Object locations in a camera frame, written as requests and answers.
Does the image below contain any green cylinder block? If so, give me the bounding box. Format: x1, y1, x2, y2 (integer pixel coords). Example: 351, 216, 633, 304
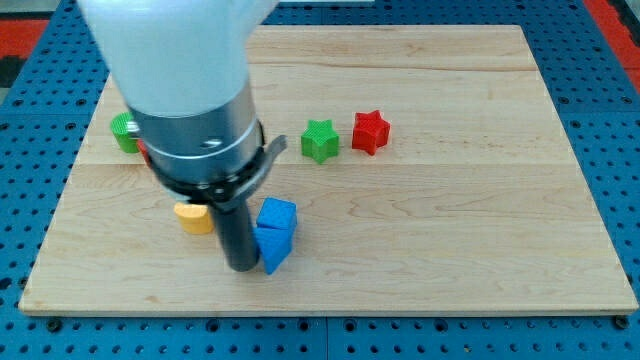
110, 112, 139, 153

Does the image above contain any wooden board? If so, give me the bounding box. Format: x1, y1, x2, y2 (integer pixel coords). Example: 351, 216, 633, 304
19, 25, 638, 317

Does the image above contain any black clamp with lever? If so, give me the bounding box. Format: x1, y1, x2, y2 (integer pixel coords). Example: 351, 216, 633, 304
147, 135, 288, 213

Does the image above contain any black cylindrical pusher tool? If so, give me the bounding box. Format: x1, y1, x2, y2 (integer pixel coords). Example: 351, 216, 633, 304
209, 202, 259, 272

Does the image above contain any blue triangular block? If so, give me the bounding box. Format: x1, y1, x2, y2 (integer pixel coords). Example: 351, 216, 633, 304
254, 227, 293, 275

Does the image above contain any yellow heart block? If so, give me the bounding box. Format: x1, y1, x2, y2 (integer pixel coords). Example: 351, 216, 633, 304
173, 202, 214, 235

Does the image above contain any red hexagon block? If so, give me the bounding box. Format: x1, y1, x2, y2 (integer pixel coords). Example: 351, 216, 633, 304
136, 139, 150, 167

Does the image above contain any green star block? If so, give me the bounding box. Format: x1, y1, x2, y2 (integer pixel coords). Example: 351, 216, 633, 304
301, 119, 340, 164

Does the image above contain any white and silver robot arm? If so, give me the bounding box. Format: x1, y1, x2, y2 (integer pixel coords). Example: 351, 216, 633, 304
78, 0, 278, 184

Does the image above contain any red star block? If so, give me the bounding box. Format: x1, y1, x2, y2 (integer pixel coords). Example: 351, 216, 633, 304
351, 110, 391, 156

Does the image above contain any blue cube block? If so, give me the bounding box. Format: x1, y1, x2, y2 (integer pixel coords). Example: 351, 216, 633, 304
256, 197, 297, 231

